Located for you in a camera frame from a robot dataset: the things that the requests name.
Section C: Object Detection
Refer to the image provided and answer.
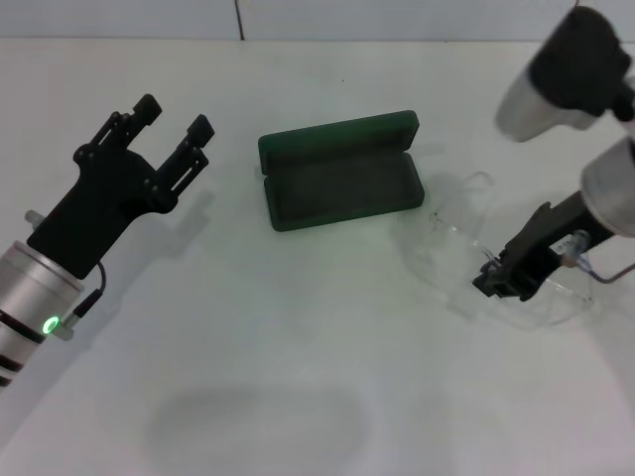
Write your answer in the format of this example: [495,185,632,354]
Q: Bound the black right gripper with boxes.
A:
[470,190,596,302]

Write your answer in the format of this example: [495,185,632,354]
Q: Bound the clear white glasses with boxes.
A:
[409,171,595,331]

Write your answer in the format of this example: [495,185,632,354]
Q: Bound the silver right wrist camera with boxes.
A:
[494,7,635,144]

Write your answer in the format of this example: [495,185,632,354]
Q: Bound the green glasses case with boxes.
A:
[257,109,426,233]

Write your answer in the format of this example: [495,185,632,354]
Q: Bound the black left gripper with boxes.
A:
[27,93,216,281]

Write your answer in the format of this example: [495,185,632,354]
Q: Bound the right gripper thin cable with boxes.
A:
[555,230,635,285]

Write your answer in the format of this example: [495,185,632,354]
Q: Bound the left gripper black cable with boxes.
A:
[57,261,108,343]

